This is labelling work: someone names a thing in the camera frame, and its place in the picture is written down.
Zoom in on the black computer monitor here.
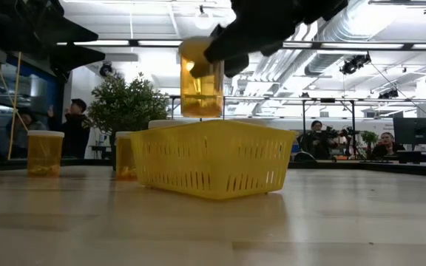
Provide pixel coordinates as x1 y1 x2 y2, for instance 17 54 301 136
393 117 426 146

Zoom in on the yellow extension cable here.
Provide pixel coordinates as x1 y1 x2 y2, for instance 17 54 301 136
0 47 28 160

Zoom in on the round pendant lamp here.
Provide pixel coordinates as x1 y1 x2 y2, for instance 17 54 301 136
194 4 214 30

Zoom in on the yellow plastic basket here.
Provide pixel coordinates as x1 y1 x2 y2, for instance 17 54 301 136
129 119 298 201

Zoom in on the green potted plant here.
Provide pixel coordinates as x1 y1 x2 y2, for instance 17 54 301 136
87 72 170 171

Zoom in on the person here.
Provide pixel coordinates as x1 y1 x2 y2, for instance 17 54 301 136
47 98 91 160
297 120 342 160
7 109 48 160
371 132 406 160

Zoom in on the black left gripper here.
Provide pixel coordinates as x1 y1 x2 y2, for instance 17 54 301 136
0 0 107 81

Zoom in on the black ceiling spotlight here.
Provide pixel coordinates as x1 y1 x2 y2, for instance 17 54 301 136
339 52 372 75

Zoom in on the small green desk plant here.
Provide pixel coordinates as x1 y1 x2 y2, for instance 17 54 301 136
360 130 379 158

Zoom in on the black metal stand frame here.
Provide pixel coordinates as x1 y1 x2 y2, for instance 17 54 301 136
300 97 358 160

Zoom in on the silver ceiling duct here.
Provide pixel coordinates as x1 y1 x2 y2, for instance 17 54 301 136
303 0 388 77

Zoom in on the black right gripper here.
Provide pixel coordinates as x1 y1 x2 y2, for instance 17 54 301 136
189 0 349 79

